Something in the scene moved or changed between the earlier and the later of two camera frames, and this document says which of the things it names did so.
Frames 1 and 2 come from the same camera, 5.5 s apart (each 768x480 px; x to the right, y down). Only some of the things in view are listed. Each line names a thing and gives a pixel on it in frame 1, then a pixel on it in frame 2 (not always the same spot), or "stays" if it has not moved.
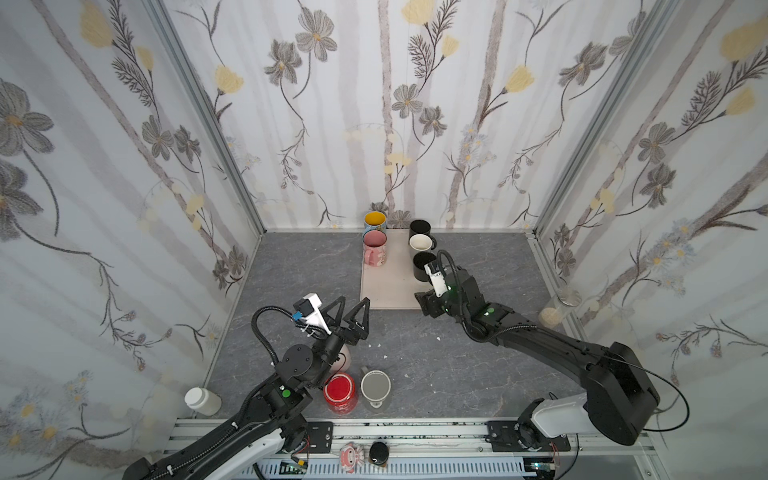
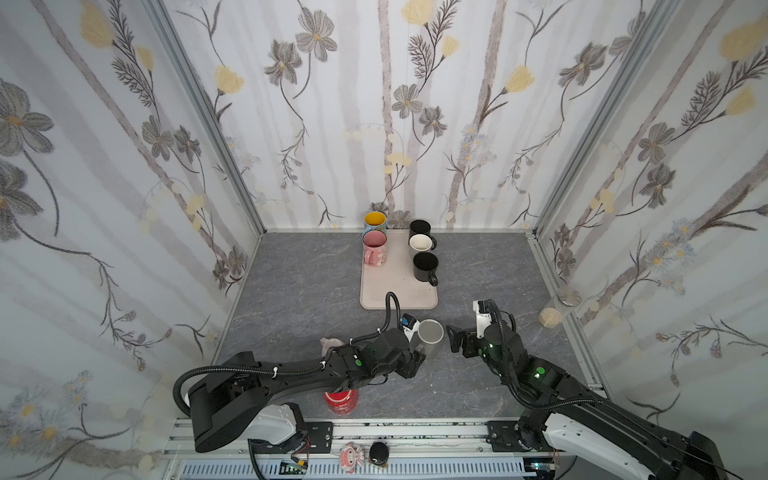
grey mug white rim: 375,387 -> 430,332
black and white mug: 419,260 stays
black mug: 419,226 stays
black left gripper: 349,334 -> 412,364
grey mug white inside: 422,242 stays
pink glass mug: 374,248 stays
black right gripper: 429,301 -> 470,344
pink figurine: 351,456 stays
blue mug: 374,220 stays
